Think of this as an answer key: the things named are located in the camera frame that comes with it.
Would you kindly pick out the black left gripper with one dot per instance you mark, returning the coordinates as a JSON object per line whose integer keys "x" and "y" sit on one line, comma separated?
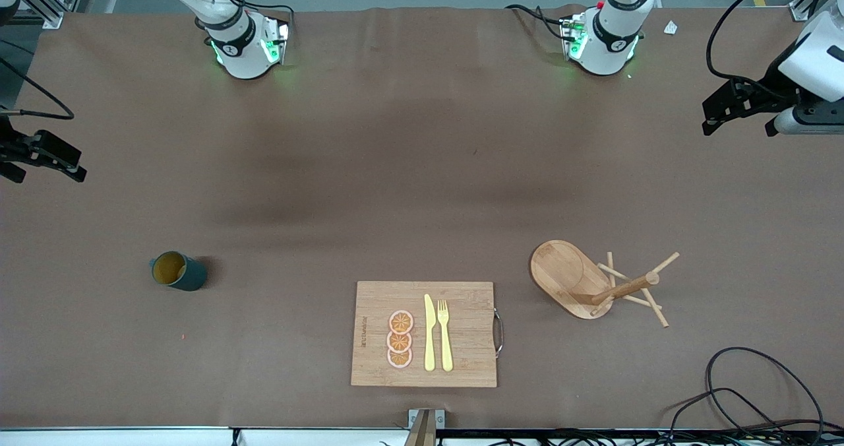
{"x": 767, "y": 88}

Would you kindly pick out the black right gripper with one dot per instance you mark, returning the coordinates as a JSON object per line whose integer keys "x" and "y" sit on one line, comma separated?
{"x": 9, "y": 148}

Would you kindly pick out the dark teal cup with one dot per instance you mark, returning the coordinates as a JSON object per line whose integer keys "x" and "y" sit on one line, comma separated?
{"x": 188, "y": 274}

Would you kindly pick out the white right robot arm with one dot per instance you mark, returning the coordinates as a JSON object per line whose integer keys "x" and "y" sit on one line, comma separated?
{"x": 237, "y": 43}

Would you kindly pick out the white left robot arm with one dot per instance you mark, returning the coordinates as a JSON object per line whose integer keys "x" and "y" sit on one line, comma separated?
{"x": 610, "y": 43}

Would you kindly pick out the wooden cup rack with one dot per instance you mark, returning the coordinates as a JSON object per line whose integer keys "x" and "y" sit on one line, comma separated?
{"x": 560, "y": 271}

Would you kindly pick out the white paper scrap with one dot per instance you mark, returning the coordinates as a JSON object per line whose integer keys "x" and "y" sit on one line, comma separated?
{"x": 670, "y": 28}

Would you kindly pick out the brown table cover sheet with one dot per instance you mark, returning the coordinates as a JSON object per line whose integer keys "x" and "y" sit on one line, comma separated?
{"x": 330, "y": 169}

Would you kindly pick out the bamboo cutting board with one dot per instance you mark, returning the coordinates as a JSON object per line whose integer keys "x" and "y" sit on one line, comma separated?
{"x": 461, "y": 340}

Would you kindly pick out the yellow plastic fork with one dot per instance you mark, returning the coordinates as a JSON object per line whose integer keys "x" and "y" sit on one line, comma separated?
{"x": 446, "y": 347}

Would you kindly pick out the yellow plastic knife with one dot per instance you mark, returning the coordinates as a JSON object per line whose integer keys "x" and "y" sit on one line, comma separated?
{"x": 430, "y": 340}

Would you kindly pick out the orange slice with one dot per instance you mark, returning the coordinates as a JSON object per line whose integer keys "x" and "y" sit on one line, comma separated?
{"x": 399, "y": 359}
{"x": 399, "y": 342}
{"x": 401, "y": 322}

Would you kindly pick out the white table edge rail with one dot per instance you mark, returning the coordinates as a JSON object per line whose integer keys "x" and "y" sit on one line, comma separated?
{"x": 132, "y": 438}

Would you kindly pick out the metal bracket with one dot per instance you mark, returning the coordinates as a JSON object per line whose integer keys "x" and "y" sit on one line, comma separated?
{"x": 440, "y": 418}

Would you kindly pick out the wooden post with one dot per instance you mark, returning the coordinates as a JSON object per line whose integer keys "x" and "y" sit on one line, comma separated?
{"x": 422, "y": 433}

